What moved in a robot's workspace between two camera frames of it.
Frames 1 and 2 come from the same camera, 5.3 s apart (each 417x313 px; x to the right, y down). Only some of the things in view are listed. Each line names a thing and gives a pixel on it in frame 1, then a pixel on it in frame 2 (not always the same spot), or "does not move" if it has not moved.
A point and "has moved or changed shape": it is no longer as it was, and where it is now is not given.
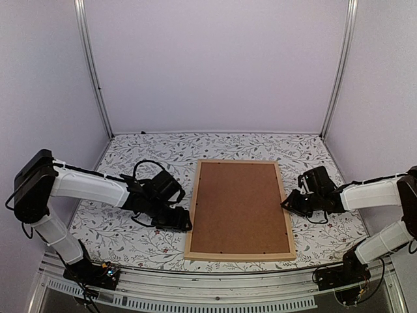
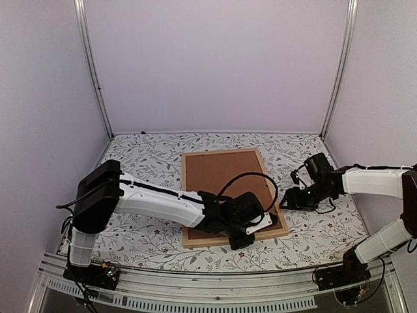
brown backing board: (238, 208) has moved or changed shape
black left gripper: (178, 222) -> (238, 244)
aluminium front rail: (282, 289) does not move
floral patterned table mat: (108, 234) does not move
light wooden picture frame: (236, 212) -> (224, 240)
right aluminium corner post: (345, 52) does not move
